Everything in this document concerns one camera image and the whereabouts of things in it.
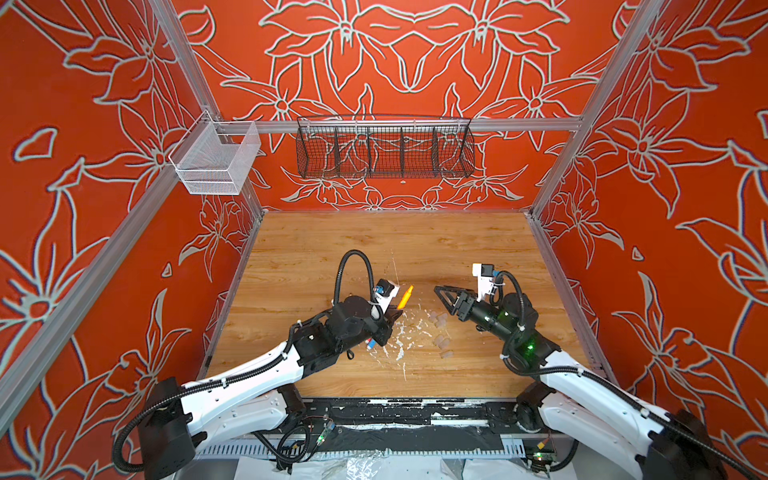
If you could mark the white cable duct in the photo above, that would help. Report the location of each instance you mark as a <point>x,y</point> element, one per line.
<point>510,448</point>

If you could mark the white wire basket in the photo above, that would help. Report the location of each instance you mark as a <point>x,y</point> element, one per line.
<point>211,159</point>

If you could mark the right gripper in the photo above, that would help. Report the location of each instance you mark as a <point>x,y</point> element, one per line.
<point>467,304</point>

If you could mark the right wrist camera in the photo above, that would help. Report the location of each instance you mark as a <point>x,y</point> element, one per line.
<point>485,275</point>

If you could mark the black wire basket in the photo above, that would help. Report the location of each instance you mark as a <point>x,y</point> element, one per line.
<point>365,146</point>

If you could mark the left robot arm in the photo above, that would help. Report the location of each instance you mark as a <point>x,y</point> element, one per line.
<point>258,396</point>

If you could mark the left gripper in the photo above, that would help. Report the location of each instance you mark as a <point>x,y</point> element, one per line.
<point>385,324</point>

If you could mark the orange pen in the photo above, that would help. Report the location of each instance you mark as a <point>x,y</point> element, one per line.
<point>405,298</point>

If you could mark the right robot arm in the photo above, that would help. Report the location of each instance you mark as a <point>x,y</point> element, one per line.
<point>644,440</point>

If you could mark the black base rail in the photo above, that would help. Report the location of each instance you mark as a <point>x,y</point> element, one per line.
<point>405,423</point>

